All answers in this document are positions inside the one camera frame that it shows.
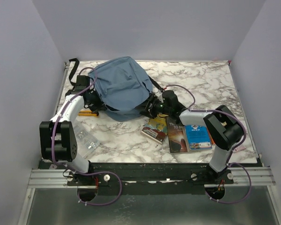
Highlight blue backpack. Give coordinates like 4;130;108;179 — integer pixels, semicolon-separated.
66;57;162;122

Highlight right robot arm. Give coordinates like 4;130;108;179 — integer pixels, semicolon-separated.
136;90;246;184

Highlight aluminium frame rail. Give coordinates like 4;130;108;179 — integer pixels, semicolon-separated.
17;61;276;225

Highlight blue paperback book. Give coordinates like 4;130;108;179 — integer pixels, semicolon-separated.
184;125;212;152

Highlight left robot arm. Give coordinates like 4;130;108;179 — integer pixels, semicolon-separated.
39;75;97;185

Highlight yellow Brideshead Revisited book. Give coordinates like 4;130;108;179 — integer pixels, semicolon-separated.
141;114;168;144

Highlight clear plastic box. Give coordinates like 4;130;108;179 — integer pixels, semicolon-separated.
73;120;100;158

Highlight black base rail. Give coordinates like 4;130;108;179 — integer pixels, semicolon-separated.
29;163;233;199

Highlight yellow utility knife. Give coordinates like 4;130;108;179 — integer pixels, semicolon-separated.
78;110;99;117

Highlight red white eraser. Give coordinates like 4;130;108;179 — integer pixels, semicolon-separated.
233;145;246;152

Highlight dark Three Days book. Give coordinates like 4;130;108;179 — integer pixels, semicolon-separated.
166;117;188;154

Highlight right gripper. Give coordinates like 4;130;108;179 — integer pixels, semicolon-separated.
135;93;171;120

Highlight orange Treehouse book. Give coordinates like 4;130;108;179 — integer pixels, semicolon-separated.
207;129;215;145

